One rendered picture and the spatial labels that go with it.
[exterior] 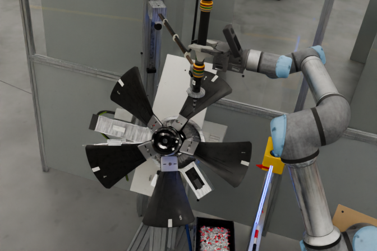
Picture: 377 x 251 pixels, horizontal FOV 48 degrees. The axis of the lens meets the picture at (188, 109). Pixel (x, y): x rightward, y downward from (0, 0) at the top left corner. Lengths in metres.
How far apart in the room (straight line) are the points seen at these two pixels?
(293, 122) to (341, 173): 1.44
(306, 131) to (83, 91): 1.85
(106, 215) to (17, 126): 1.31
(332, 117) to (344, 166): 1.38
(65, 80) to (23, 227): 1.02
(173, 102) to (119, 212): 1.28
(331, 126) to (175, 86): 1.00
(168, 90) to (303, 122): 0.97
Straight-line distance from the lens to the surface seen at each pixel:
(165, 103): 2.05
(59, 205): 3.18
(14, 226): 3.12
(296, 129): 1.23
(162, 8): 2.07
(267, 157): 2.00
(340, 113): 1.26
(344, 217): 1.65
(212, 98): 1.75
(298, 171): 1.29
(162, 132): 1.75
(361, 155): 2.57
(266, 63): 1.47
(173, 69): 2.07
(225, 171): 1.71
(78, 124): 2.98
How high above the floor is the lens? 2.30
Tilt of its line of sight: 34 degrees down
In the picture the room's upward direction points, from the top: 6 degrees clockwise
